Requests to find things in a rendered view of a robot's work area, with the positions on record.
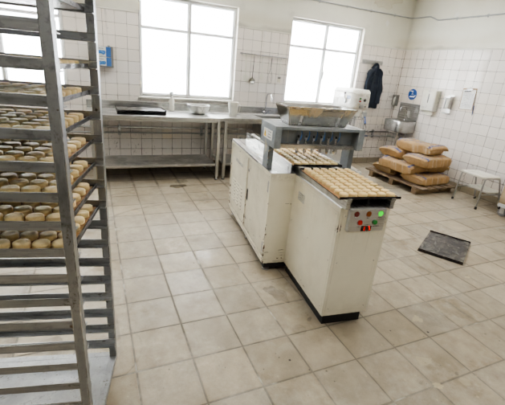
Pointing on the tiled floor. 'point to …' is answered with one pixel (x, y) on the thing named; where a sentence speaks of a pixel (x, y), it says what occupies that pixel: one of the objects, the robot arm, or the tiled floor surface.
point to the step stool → (480, 184)
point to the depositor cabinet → (261, 202)
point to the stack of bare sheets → (445, 247)
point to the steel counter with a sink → (249, 116)
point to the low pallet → (409, 182)
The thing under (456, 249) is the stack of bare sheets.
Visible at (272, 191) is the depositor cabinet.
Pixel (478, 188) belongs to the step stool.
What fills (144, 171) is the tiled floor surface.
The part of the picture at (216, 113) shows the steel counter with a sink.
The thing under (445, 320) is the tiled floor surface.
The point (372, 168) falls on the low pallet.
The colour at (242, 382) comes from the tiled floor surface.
